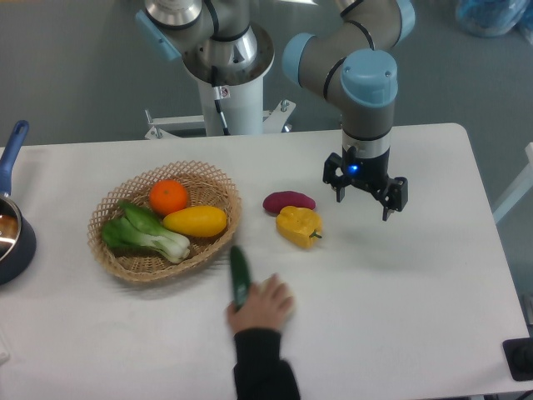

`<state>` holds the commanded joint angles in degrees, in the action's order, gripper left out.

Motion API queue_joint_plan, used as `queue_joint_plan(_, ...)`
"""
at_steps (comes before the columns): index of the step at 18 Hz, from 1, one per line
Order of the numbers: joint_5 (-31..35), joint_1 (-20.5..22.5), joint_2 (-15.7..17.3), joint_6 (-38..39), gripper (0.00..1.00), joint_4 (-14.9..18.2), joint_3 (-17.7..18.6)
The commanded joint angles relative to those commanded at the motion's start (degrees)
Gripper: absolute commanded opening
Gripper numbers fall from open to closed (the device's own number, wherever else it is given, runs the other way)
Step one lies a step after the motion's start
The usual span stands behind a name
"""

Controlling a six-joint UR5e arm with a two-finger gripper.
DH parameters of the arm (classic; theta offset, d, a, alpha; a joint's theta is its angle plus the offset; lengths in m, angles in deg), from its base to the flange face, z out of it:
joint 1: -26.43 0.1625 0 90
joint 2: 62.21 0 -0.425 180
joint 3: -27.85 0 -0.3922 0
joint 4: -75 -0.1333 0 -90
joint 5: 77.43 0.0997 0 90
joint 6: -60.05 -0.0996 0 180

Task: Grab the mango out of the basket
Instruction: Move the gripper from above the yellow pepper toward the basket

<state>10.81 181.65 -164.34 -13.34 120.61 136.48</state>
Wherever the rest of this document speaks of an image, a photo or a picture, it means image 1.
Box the blue plastic bag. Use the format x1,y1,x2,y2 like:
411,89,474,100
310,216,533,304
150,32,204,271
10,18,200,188
456,1,532,44

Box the yellow mango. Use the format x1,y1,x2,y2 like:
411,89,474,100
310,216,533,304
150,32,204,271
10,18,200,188
162,205,227,238

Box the orange fruit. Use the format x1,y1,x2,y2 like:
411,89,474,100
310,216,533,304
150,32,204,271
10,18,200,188
148,179,189,217

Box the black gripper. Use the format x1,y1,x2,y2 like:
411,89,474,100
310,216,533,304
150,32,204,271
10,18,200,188
322,146,408,222

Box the green cucumber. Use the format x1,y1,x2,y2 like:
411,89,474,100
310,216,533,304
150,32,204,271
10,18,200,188
230,246,252,310

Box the woven wicker basket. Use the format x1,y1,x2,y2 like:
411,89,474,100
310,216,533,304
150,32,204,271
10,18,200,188
87,161,242,283

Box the green bok choy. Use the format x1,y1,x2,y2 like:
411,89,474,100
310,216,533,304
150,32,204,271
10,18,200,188
101,201,191,263

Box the person's hand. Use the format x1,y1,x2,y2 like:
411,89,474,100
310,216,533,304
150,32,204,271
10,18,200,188
227,274,295,334

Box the white frame at right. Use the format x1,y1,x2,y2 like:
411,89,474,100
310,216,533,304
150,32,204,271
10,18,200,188
492,142,532,224

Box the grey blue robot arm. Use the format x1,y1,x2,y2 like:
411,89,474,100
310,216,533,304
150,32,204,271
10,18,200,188
136,1,416,216

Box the black sleeved forearm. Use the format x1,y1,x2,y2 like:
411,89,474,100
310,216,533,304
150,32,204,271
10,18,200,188
233,328,301,399

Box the black device at edge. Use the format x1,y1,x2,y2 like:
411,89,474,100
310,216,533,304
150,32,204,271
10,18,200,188
502,337,532,382

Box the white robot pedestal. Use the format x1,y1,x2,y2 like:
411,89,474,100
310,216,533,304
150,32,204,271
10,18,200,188
143,24,297,141

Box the yellow bell pepper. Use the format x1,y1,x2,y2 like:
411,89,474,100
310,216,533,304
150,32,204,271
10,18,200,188
276,206,322,249

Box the dark blue saucepan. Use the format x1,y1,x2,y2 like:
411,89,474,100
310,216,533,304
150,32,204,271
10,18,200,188
1,120,37,285

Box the purple sweet potato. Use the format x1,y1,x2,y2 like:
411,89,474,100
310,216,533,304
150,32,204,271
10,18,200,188
262,191,316,215

